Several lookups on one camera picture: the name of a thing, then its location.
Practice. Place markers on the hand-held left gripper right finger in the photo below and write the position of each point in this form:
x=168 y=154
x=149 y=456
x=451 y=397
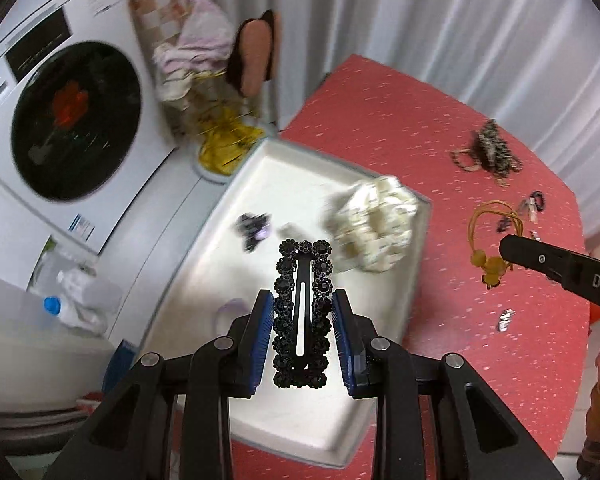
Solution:
x=345 y=345

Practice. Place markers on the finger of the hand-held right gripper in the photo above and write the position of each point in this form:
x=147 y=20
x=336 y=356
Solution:
x=530 y=257

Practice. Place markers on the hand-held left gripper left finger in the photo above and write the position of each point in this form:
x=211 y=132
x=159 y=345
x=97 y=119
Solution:
x=262 y=340

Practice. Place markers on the black beaded snap clip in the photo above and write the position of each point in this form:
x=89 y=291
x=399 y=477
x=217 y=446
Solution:
x=302 y=310

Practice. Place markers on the black flower hair clip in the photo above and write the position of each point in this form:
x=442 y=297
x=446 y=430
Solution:
x=252 y=227

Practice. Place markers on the white floral scrunchie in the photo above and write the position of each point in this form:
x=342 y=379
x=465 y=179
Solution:
x=375 y=222

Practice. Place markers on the white rectangular tray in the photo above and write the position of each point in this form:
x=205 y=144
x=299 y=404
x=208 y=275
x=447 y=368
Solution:
x=290 y=195

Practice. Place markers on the black bow hair clip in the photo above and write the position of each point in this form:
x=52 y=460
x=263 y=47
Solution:
x=505 y=224

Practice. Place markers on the white bow hair clip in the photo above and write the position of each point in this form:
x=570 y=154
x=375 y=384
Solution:
x=529 y=210

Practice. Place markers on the small silver clip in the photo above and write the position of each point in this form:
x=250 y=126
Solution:
x=505 y=321

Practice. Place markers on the leopard print scrunchie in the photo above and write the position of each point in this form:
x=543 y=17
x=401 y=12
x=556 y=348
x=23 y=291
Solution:
x=495 y=147

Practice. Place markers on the plastic bottle with blue cap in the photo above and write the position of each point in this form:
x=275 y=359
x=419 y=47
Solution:
x=80 y=300

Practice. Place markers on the yellow crumpled bag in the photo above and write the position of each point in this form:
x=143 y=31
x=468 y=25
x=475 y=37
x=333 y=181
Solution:
x=227 y=142

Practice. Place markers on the white curtain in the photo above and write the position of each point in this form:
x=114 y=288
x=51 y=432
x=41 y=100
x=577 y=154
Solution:
x=455 y=30

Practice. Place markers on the white washing machine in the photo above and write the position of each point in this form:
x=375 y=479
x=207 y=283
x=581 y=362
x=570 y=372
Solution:
x=75 y=120

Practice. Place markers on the pink towel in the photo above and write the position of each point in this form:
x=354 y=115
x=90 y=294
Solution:
x=195 y=45

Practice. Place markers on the checkered cloth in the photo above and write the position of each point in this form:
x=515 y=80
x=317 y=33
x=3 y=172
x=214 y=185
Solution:
x=155 y=10

